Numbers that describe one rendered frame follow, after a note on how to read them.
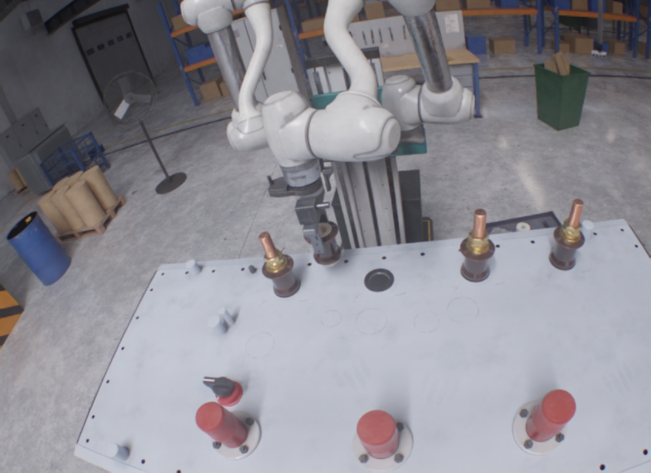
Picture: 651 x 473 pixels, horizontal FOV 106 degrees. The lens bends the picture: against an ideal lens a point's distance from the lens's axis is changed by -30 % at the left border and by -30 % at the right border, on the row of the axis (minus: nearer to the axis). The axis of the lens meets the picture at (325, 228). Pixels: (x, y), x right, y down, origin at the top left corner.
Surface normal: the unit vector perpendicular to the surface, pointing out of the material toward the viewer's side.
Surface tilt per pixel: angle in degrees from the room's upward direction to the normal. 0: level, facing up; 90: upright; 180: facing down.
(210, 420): 4
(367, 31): 90
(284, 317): 0
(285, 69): 90
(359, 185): 90
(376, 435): 4
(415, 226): 90
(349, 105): 23
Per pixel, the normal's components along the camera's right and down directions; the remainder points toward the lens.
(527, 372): -0.22, -0.75
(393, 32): -0.11, 0.65
